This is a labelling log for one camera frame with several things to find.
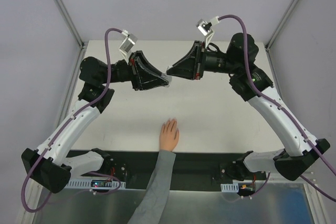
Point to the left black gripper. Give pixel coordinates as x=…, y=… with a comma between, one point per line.
x=133, y=70

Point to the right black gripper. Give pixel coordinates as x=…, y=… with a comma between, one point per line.
x=199, y=60

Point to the clear nail polish bottle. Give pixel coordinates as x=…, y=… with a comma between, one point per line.
x=167, y=79

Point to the grey sleeved forearm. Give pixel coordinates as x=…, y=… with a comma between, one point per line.
x=157, y=192

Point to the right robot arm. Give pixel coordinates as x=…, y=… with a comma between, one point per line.
x=301, y=148

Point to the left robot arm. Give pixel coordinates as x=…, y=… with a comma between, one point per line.
x=49, y=164

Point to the mannequin hand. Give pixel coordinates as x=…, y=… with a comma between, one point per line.
x=169, y=135

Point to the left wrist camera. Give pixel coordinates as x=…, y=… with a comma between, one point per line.
x=127, y=44

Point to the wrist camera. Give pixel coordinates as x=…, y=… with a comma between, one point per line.
x=127, y=44
x=206, y=28

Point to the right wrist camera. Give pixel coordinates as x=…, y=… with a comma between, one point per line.
x=206, y=28

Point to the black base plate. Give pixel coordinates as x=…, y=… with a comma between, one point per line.
x=191, y=171

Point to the left white cable duct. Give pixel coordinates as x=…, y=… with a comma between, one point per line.
x=100, y=184

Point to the white cable duct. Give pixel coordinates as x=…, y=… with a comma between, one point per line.
x=230, y=188
x=100, y=184

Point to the right white cable duct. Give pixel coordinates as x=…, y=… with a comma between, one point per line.
x=230, y=188

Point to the left aluminium frame post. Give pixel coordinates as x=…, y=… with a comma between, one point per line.
x=69, y=23

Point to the aluminium frame post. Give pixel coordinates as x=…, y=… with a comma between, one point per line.
x=69, y=23
x=283, y=21

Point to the right aluminium frame post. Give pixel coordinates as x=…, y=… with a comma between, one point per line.
x=283, y=21

